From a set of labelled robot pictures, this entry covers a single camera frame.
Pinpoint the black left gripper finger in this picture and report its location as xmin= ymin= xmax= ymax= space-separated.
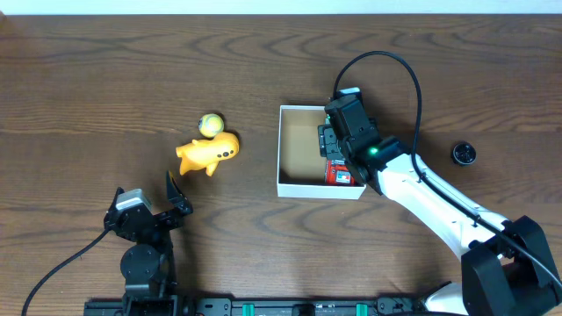
xmin=112 ymin=187 xmax=125 ymax=206
xmin=166 ymin=171 xmax=193 ymax=215

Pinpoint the red and grey toy truck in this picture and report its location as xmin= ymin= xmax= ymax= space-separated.
xmin=325 ymin=160 xmax=356 ymax=186

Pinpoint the yellow grey toy ball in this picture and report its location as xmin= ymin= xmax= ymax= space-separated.
xmin=198 ymin=113 xmax=224 ymax=138

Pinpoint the small black round lid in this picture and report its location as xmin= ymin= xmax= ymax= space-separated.
xmin=451 ymin=141 xmax=477 ymax=166

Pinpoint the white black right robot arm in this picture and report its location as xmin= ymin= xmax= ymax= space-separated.
xmin=319 ymin=89 xmax=561 ymax=315

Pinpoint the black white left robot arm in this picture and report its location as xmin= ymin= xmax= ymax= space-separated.
xmin=104 ymin=172 xmax=193 ymax=300

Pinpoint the open cardboard box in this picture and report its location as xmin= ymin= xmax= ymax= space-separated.
xmin=277 ymin=105 xmax=365 ymax=200

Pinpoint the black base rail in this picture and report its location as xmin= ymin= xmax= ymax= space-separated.
xmin=83 ymin=296 xmax=428 ymax=316

